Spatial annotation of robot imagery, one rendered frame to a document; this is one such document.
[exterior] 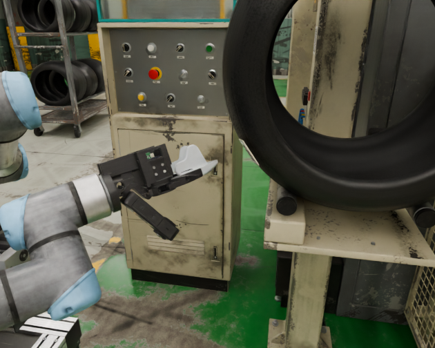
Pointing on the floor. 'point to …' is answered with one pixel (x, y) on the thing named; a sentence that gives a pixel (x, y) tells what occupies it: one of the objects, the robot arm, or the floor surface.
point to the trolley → (63, 67)
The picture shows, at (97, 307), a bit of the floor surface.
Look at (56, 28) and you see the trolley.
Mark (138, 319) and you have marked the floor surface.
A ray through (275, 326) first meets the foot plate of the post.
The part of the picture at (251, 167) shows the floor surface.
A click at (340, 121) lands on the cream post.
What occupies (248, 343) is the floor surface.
